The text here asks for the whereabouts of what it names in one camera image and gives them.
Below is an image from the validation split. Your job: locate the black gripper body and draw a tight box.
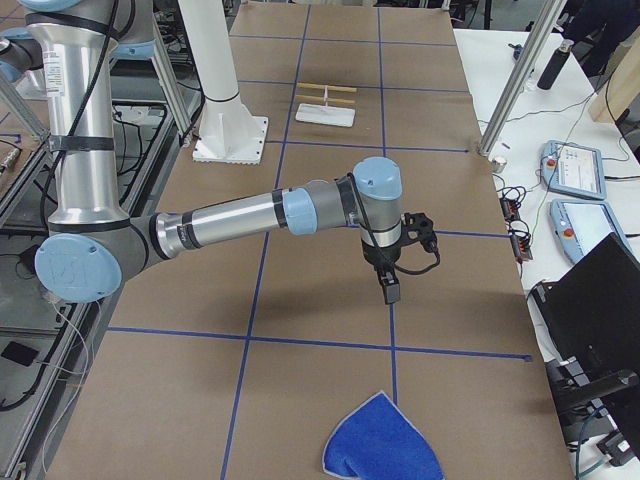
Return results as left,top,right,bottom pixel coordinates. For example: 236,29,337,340
361,242,401,275

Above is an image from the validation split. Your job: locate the blue grey microfibre towel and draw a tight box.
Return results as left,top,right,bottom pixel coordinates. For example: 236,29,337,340
322,391,445,479

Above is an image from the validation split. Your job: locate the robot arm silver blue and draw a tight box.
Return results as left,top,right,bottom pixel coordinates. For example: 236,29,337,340
24,1,408,304
1,27,43,83

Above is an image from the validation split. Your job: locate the white wooden towel rack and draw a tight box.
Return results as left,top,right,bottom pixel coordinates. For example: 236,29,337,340
295,82,358,128

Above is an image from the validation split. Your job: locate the black usb hub right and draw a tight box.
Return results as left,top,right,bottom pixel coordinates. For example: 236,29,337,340
509,230,533,263

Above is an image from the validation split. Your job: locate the small metal cylinder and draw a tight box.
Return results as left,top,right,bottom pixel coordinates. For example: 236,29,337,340
491,156,507,174

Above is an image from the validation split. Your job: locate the teach pendant near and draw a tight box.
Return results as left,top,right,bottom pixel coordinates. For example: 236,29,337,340
550,199,630,264

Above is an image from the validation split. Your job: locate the teach pendant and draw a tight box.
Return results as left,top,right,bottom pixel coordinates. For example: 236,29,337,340
550,199,630,264
541,140,607,200

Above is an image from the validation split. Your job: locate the teach pendant far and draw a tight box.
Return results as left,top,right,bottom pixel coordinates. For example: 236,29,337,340
541,140,607,200

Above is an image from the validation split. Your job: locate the black water bottle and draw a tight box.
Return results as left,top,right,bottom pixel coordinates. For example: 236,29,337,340
537,39,574,90

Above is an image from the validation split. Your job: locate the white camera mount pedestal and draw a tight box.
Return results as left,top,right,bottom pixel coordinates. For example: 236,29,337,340
179,0,269,165

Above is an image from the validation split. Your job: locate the aluminium frame post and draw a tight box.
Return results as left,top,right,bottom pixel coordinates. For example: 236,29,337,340
478,0,566,157

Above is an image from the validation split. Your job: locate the black phone on frame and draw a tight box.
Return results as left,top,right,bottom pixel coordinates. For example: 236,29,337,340
1,341,39,367

